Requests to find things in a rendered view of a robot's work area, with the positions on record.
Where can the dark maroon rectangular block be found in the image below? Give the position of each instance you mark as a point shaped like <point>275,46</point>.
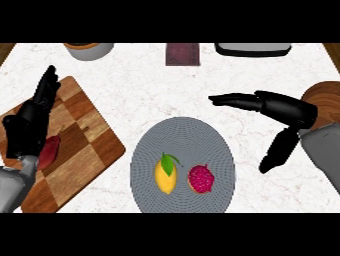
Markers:
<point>182,54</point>

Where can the round grey placemat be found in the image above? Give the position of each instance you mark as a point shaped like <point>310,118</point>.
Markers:
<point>182,146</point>

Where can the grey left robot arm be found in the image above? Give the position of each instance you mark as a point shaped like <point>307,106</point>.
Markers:
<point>7,186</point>

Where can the grey pot with wooden lid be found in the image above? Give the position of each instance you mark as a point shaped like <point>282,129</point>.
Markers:
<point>87,50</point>

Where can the yellow lemon with leaf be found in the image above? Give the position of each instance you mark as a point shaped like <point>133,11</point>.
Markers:
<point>165,178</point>

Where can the dark red pepper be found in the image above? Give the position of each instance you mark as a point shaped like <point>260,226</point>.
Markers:
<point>49,151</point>

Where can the black and grey appliance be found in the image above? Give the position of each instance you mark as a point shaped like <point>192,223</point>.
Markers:
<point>252,49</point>

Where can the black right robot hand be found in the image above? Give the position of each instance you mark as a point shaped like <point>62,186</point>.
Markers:
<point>281,108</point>

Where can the checkered wooden cutting board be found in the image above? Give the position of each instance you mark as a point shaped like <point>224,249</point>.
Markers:
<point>71,143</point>

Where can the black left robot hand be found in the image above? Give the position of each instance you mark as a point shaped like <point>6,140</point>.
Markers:
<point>29,116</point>

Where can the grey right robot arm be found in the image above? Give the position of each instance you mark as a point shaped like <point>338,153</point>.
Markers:
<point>331,160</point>

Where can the brown wooden bowl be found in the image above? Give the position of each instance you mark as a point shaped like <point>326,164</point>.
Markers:
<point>335,103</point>

